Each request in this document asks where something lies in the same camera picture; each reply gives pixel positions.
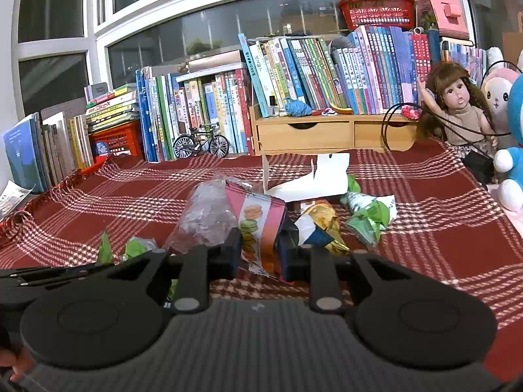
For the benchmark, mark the stack of flat books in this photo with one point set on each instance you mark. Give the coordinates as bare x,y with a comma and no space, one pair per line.
112,108

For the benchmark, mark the white torn cardboard box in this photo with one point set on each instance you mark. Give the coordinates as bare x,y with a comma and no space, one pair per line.
322,179

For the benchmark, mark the black power adapter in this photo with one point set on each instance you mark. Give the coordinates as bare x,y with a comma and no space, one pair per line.
480,167

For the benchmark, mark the blue knitted item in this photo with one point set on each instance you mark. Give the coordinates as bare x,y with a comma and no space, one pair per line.
298,108

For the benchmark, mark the blue round tin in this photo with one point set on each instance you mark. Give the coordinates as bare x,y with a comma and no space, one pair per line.
101,149

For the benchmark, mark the red plastic basket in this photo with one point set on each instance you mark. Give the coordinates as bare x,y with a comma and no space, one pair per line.
376,14

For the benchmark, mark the wooden drawer organizer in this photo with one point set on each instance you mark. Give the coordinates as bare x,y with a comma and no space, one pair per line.
318,132

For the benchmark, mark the clear plastic bag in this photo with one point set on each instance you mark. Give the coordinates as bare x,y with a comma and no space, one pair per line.
200,212

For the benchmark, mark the red plastic crate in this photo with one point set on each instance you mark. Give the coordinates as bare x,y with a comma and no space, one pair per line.
118,139

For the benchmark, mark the dark blue tube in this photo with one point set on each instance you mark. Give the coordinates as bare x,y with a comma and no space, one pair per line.
433,45

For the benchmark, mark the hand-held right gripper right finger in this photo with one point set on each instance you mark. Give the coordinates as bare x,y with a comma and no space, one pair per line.
288,259

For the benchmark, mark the blue white wrapper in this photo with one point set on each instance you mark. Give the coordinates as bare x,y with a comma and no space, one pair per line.
313,235

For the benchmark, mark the gold foil wrapper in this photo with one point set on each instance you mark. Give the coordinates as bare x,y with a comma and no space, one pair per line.
323,213

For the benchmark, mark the yellow curved toy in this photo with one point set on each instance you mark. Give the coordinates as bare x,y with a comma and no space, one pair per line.
340,110

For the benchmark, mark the pink hair accessory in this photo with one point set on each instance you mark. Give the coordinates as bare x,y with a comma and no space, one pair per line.
411,112

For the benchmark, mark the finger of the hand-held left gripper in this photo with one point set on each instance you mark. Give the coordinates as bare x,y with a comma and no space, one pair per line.
49,278

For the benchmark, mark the magazine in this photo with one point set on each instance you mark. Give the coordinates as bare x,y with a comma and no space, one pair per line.
14,200

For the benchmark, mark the person's left hand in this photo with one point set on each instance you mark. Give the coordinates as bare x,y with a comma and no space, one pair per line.
14,364

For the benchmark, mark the pink macaron snack bag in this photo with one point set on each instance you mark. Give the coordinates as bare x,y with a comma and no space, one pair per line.
257,220

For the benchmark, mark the black toy bicycle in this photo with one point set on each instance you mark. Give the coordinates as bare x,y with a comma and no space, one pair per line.
183,146

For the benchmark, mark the blue white plush toy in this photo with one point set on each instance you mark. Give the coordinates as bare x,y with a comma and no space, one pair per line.
515,110

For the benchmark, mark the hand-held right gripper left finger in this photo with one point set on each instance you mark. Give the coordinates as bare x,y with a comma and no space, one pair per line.
231,253

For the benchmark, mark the brown paper bag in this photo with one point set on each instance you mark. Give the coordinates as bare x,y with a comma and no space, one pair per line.
513,47

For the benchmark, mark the brown haired doll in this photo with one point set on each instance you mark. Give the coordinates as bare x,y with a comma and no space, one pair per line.
457,98

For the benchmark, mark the pink white plush rabbit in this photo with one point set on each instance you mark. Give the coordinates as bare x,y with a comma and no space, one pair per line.
500,94

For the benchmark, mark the green white packet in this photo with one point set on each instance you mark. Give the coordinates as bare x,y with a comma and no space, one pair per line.
369,216

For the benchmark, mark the red plaid blanket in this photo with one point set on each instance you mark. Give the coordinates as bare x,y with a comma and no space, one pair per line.
408,212

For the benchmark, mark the green plastic wrapper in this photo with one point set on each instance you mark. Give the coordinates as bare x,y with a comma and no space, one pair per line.
105,250
139,247

